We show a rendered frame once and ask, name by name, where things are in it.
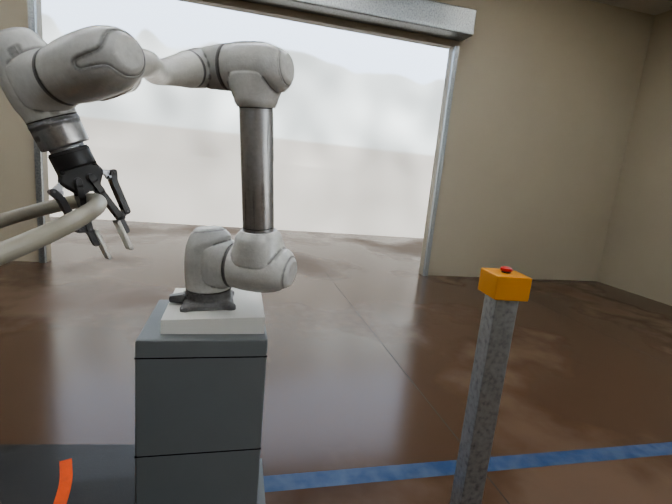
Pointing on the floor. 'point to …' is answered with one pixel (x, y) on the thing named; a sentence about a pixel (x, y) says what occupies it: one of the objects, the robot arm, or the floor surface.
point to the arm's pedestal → (198, 416)
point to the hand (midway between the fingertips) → (113, 240)
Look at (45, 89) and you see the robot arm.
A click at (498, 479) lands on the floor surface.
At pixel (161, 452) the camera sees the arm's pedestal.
